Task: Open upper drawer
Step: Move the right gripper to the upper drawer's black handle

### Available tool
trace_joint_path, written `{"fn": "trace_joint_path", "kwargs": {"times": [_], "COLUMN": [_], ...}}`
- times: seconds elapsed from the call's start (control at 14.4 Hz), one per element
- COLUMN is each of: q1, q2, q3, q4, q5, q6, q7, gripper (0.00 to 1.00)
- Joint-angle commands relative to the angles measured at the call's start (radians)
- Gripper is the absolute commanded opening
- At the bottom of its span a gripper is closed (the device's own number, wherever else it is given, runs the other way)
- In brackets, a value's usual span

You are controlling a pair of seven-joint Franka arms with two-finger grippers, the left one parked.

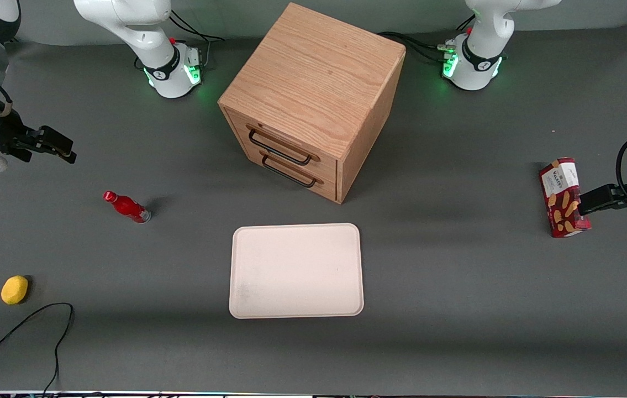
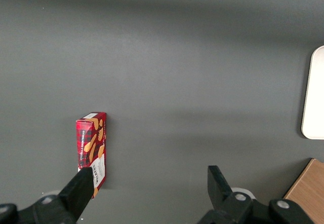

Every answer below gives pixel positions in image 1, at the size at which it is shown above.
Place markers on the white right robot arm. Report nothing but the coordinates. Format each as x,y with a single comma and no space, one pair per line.
142,33

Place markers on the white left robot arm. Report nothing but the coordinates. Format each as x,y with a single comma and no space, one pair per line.
479,50

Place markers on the wooden drawer front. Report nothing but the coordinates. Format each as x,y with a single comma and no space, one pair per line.
313,185
291,141

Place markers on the wooden drawer cabinet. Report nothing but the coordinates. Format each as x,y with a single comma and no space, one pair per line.
313,72

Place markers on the red tartan shortbread box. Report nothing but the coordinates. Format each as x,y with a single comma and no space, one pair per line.
562,204

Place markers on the red bottle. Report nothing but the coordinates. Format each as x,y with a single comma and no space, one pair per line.
125,206

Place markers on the yellow lemon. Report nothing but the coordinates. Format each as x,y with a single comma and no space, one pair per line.
14,290

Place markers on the cream plastic tray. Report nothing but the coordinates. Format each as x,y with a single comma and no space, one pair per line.
296,271

